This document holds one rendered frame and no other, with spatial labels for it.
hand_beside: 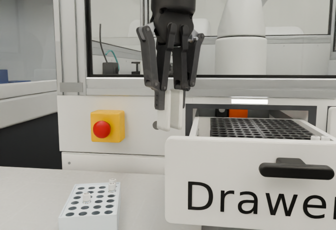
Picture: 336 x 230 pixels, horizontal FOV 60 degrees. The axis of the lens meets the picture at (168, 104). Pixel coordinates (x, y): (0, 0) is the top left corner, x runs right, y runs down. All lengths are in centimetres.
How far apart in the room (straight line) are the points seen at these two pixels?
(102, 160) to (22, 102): 57
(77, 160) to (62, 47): 29
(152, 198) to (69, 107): 32
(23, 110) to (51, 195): 65
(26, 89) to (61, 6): 56
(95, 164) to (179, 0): 47
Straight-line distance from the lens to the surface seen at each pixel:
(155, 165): 73
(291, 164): 34
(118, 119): 68
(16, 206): 63
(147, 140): 72
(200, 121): 71
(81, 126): 76
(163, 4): 48
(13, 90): 121
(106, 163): 77
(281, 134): 53
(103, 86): 73
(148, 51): 47
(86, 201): 51
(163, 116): 50
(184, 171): 37
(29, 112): 129
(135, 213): 55
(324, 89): 73
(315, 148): 38
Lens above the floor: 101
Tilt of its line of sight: 7 degrees down
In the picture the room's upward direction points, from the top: straight up
